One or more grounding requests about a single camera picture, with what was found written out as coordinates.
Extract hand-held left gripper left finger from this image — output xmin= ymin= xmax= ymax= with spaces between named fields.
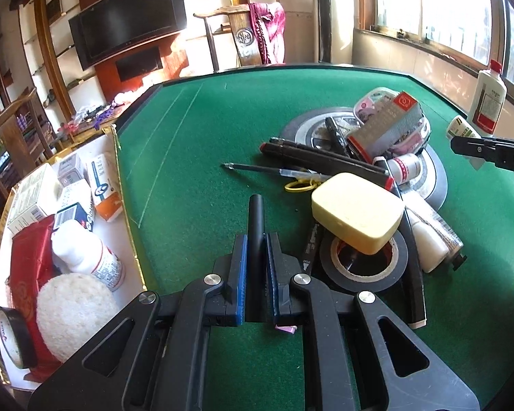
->
xmin=28 ymin=233 xmax=248 ymax=411

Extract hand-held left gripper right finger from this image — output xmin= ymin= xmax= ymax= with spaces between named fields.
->
xmin=267 ymin=232 xmax=480 ymax=411

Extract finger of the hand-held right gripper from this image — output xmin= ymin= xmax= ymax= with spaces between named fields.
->
xmin=451 ymin=136 xmax=498 ymax=167

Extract white pill bottle green label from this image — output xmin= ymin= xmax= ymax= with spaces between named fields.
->
xmin=446 ymin=115 xmax=482 ymax=143

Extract plain black tube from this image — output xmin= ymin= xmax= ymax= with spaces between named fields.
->
xmin=246 ymin=195 xmax=268 ymax=323

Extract white bottle orange cap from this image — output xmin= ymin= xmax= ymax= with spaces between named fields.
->
xmin=374 ymin=153 xmax=424 ymax=184

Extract white cardboard tray gold rim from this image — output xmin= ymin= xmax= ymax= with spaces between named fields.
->
xmin=0 ymin=123 xmax=148 ymax=395

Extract black marker red tip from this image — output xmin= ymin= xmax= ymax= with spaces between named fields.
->
xmin=259 ymin=142 xmax=395 ymax=190

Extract beige round sponge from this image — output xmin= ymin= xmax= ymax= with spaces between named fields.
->
xmin=36 ymin=273 xmax=121 ymax=362

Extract white pill bottle red label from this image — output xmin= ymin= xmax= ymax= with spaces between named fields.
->
xmin=51 ymin=219 xmax=126 ymax=292

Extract white blue orange ointment box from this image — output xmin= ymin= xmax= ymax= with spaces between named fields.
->
xmin=86 ymin=153 xmax=124 ymax=222

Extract dark blue medicine box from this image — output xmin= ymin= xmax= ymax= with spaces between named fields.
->
xmin=53 ymin=203 xmax=96 ymax=234

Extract white blue barcode medicine box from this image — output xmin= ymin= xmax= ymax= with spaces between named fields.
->
xmin=60 ymin=178 xmax=91 ymax=212

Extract red fabric pouch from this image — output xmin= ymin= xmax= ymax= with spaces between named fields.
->
xmin=9 ymin=214 xmax=65 ymax=383

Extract large white green medicine box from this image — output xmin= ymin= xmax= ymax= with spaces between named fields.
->
xmin=6 ymin=163 xmax=63 ymax=236

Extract white bottle red cap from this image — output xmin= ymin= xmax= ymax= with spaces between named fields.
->
xmin=467 ymin=59 xmax=508 ymax=135

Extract black marker white text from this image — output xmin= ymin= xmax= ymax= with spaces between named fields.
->
xmin=299 ymin=218 xmax=326 ymax=275

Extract patterned cream tube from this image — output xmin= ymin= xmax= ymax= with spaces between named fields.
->
xmin=407 ymin=190 xmax=468 ymax=271

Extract grey box red end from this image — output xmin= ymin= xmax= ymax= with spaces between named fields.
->
xmin=346 ymin=91 xmax=425 ymax=164

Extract white plastic bottle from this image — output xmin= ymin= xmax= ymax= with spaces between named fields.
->
xmin=405 ymin=205 xmax=450 ymax=274

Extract yellow rectangular sponge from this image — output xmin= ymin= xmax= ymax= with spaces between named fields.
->
xmin=311 ymin=172 xmax=404 ymax=255

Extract clear plastic container pink contents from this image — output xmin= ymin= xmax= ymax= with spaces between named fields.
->
xmin=353 ymin=87 xmax=431 ymax=157

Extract black ballpoint pen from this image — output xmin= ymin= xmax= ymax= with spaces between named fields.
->
xmin=221 ymin=162 xmax=332 ymax=181

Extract black tape roll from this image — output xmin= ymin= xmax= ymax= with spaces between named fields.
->
xmin=0 ymin=306 xmax=38 ymax=370
xmin=319 ymin=227 xmax=409 ymax=294

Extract black marker blue cap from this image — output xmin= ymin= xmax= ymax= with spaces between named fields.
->
xmin=324 ymin=116 xmax=356 ymax=159

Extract plain black marker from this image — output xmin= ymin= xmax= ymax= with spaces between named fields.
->
xmin=269 ymin=136 xmax=390 ymax=176

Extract long black marker white end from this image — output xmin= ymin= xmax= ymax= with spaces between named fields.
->
xmin=394 ymin=180 xmax=428 ymax=331

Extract wooden framed window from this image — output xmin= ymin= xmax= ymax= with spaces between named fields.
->
xmin=353 ymin=0 xmax=514 ymax=95

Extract small grey box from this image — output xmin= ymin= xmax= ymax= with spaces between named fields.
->
xmin=57 ymin=153 xmax=86 ymax=188

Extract magenta cloth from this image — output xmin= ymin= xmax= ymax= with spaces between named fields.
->
xmin=248 ymin=2 xmax=286 ymax=66

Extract wooden chair round emblem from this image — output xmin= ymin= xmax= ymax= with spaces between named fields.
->
xmin=193 ymin=3 xmax=285 ymax=73

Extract black flat television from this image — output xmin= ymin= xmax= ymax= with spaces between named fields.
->
xmin=69 ymin=0 xmax=187 ymax=70

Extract dark vertical post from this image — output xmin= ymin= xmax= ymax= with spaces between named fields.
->
xmin=315 ymin=0 xmax=331 ymax=64

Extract wooden wall shelf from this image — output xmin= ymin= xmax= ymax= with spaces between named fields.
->
xmin=9 ymin=0 xmax=90 ymax=138

